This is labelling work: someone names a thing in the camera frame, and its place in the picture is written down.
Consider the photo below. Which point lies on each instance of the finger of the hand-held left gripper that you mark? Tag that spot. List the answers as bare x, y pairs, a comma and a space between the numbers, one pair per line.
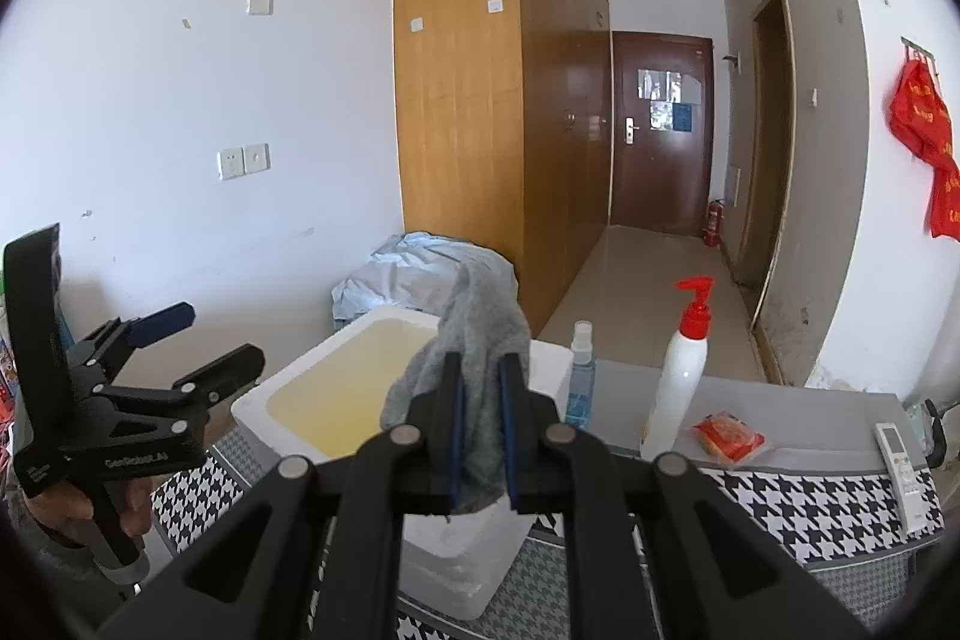
161, 319
225, 366

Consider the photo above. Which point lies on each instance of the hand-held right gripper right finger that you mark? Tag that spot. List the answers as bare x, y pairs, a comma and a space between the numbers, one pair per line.
510, 430

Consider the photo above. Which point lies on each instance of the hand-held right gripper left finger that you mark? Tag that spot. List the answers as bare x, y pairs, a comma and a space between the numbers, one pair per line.
455, 430

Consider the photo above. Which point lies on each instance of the grey cloth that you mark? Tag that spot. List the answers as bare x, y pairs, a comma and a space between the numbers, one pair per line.
480, 325

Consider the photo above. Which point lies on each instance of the white foam box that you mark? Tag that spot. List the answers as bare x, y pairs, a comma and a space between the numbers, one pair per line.
330, 400

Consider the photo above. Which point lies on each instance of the person's left forearm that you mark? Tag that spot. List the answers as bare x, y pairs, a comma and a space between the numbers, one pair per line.
60, 572

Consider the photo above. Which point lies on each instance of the person's left hand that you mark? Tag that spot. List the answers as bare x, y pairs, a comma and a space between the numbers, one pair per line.
60, 516

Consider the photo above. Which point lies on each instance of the blue spray bottle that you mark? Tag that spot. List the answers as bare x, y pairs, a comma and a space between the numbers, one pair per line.
579, 392

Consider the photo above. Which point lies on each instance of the light blue cloth pile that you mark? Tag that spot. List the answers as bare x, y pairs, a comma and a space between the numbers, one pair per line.
397, 280

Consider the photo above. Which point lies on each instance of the white pump bottle red cap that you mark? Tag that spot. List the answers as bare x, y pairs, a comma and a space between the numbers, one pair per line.
679, 377

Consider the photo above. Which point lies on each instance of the orange snack packet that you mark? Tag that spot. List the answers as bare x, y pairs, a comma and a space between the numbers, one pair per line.
727, 439

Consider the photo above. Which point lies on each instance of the red fire extinguisher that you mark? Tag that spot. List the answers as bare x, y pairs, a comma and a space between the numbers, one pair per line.
712, 227

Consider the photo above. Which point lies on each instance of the houndstooth tablecloth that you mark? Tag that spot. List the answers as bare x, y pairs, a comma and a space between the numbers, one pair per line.
787, 505

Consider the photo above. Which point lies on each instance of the dark brown entrance door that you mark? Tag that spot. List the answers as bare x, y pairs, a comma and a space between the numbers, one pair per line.
660, 175

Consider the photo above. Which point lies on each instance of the wooden wardrobe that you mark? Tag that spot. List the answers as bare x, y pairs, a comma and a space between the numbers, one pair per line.
465, 85

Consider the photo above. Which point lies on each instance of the wooden side door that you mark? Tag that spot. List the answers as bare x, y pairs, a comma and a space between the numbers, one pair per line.
772, 160

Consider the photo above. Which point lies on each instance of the white remote control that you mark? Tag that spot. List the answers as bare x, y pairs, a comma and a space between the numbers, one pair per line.
904, 475

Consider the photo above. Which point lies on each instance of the red hanging cloth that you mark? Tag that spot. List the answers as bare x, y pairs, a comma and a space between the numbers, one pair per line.
926, 123

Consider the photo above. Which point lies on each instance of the white double wall socket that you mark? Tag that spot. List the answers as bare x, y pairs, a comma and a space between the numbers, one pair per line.
244, 162

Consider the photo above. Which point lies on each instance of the white wall switch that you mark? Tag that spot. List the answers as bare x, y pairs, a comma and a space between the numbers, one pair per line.
259, 3

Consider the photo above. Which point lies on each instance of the black curved frame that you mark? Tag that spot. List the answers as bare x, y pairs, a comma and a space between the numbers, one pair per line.
937, 437

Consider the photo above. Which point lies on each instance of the metal wall hook rack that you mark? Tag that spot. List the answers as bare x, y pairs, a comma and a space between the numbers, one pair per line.
919, 51

